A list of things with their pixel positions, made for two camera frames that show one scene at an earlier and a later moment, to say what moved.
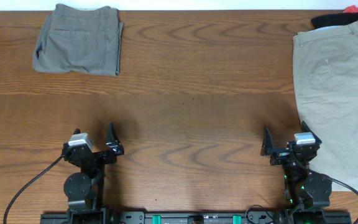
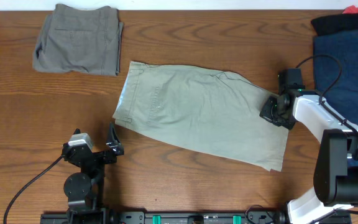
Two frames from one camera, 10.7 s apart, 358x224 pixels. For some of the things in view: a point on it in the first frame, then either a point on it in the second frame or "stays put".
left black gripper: [97, 154] stays put
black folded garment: [340, 19] stays put
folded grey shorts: [84, 40] stays put
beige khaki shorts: [336, 74] to [204, 108]
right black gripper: [284, 153] to [269, 112]
